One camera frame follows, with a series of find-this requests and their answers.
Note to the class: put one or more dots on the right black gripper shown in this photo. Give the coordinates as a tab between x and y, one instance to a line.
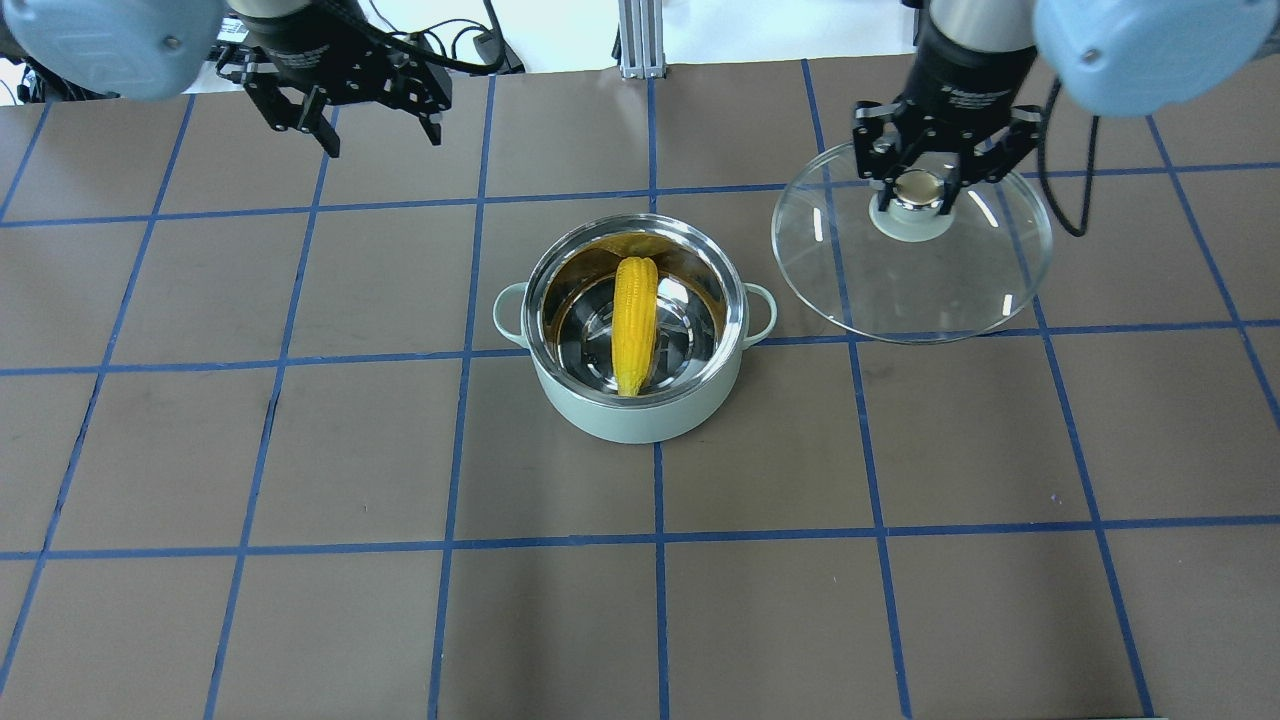
962	75

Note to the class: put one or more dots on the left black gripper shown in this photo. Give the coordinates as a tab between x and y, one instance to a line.
297	50

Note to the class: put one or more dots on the glass pot lid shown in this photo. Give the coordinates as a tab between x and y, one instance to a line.
916	274

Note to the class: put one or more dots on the yellow corn cob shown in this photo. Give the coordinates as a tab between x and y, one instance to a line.
634	323

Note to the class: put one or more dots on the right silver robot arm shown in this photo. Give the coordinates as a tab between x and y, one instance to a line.
1116	58

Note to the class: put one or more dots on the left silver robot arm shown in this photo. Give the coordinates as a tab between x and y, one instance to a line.
146	50

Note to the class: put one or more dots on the pale green cooking pot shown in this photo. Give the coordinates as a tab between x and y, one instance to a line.
707	316

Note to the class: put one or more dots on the aluminium frame post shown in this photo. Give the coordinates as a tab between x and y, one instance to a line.
640	40

